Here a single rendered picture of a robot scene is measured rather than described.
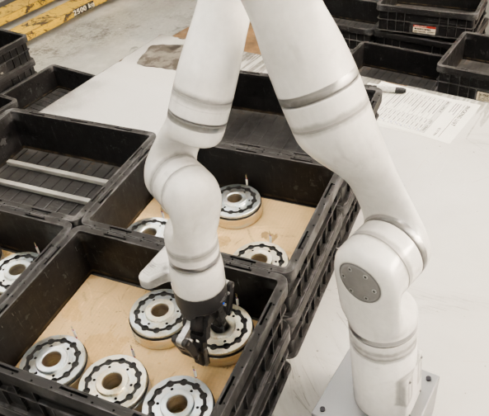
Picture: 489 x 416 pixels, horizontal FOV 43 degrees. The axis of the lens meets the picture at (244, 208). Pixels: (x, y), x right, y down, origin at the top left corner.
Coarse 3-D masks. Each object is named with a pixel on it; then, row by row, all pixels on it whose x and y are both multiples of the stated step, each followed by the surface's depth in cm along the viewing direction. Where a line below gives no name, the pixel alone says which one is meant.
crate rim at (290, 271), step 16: (224, 144) 124; (288, 160) 118; (304, 160) 118; (128, 176) 119; (336, 176) 113; (112, 192) 115; (336, 192) 113; (96, 208) 112; (320, 208) 107; (96, 224) 108; (320, 224) 106; (160, 240) 104; (304, 240) 101; (224, 256) 99; (304, 256) 100; (288, 272) 96
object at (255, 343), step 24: (72, 240) 106; (120, 240) 104; (144, 240) 104; (48, 264) 102; (240, 264) 98; (24, 288) 98; (0, 312) 94; (264, 312) 90; (264, 336) 88; (240, 360) 84; (24, 384) 85; (48, 384) 83; (240, 384) 82; (96, 408) 80; (120, 408) 79; (216, 408) 78
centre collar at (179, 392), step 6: (174, 390) 88; (180, 390) 88; (186, 390) 88; (168, 396) 88; (174, 396) 88; (180, 396) 88; (186, 396) 87; (192, 396) 87; (162, 402) 87; (168, 402) 87; (192, 402) 86; (162, 408) 86; (186, 408) 86; (192, 408) 86; (162, 414) 86; (168, 414) 85; (174, 414) 85; (180, 414) 85; (186, 414) 85
